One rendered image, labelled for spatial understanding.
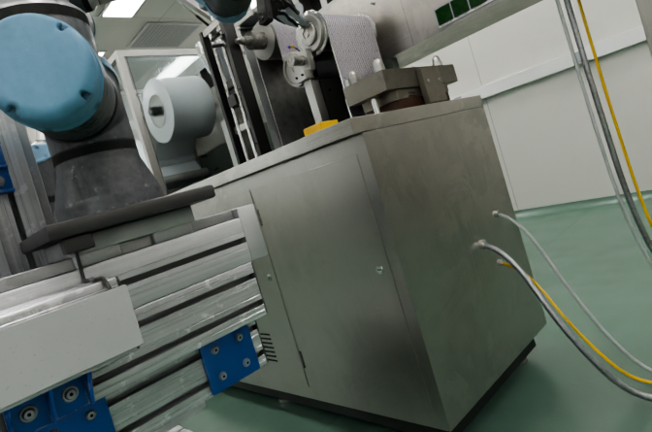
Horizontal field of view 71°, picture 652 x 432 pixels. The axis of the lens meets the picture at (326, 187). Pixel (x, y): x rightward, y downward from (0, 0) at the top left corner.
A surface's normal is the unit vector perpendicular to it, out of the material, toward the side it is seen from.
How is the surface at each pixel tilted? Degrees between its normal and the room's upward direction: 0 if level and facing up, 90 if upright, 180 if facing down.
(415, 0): 90
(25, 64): 98
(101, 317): 90
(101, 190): 72
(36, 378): 90
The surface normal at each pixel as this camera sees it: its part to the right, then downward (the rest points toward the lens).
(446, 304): 0.65, -0.18
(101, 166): 0.31, -0.40
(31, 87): 0.29, 0.07
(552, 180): -0.70, 0.22
